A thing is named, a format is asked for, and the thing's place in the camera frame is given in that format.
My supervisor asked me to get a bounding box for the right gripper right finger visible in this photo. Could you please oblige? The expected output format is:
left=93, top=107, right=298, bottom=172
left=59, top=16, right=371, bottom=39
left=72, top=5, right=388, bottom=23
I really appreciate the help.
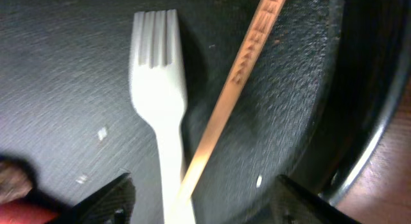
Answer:
left=270, top=175, right=359, bottom=224

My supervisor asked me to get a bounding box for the wooden chopstick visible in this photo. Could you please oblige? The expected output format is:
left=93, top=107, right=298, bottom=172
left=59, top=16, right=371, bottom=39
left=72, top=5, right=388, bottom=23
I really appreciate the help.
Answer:
left=164, top=0, right=286, bottom=223

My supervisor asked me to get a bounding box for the round black tray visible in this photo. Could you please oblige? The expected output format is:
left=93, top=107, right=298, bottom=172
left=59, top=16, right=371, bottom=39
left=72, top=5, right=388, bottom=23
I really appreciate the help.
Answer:
left=1, top=0, right=410, bottom=223

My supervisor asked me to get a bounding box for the orange carrot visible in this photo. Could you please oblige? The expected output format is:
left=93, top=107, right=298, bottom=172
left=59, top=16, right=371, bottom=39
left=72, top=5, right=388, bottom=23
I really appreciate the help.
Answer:
left=1, top=202, right=59, bottom=224

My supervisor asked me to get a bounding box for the brown food lump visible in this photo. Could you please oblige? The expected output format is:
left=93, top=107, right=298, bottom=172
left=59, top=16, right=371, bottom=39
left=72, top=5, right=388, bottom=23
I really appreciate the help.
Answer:
left=1, top=160, right=33, bottom=205

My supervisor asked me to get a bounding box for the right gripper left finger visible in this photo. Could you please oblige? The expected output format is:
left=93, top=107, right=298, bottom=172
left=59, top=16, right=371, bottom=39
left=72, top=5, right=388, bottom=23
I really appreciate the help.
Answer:
left=46, top=171, right=137, bottom=224

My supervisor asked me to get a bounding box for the white plastic fork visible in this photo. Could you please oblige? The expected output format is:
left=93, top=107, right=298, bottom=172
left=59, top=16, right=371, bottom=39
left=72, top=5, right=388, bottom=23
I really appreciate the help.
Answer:
left=128, top=9, right=196, bottom=224

